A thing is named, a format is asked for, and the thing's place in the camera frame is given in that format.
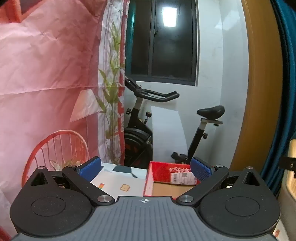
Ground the teal curtain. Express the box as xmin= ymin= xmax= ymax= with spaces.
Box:
xmin=259 ymin=0 xmax=296 ymax=197

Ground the red cardboard box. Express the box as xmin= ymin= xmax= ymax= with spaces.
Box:
xmin=143 ymin=161 xmax=201 ymax=197

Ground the yellow wooden panel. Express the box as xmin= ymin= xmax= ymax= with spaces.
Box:
xmin=228 ymin=0 xmax=290 ymax=177

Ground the dark window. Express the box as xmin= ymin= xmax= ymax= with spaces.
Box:
xmin=126 ymin=0 xmax=199 ymax=87

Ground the white board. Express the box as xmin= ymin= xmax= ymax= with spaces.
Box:
xmin=150 ymin=105 xmax=189 ymax=163

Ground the pink printed wall cloth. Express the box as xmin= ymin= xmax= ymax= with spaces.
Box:
xmin=0 ymin=0 xmax=130 ymax=235

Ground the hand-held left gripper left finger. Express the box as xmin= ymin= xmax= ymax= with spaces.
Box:
xmin=22 ymin=156 xmax=115 ymax=207

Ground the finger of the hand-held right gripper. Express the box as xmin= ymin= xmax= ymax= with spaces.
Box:
xmin=279 ymin=156 xmax=296 ymax=173

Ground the black exercise bike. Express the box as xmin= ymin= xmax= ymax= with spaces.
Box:
xmin=124 ymin=76 xmax=226 ymax=168

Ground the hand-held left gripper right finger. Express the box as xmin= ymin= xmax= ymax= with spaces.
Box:
xmin=176 ymin=156 xmax=270 ymax=207

